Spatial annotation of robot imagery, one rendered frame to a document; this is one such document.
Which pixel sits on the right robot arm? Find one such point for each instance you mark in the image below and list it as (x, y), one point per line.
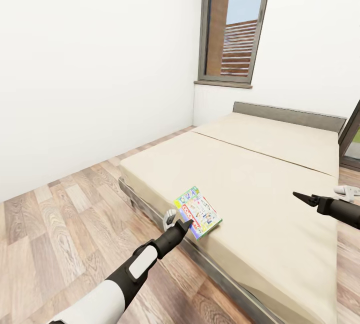
(340, 207)

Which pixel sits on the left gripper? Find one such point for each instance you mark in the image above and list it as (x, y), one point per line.
(176, 234)

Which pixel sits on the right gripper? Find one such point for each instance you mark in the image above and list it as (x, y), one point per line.
(344, 211)

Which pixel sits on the board game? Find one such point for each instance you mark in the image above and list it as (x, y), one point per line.
(193, 205)

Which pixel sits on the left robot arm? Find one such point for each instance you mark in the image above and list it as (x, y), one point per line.
(107, 302)

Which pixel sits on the fixed window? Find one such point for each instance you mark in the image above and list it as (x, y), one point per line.
(230, 32)

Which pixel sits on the bed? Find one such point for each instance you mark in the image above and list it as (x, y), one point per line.
(273, 254)

